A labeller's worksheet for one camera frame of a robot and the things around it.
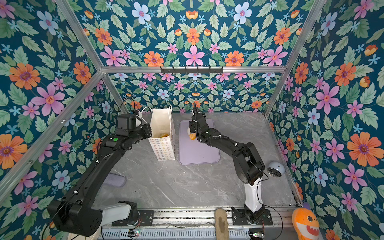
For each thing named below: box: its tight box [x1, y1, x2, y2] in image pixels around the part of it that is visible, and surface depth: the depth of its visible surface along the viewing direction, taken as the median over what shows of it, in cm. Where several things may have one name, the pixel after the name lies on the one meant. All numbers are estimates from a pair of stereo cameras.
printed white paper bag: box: [148, 105, 176, 162], surface depth 86 cm
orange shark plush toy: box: [292, 208, 324, 240], surface depth 66 cm
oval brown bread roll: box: [189, 132, 197, 141], surface depth 104 cm
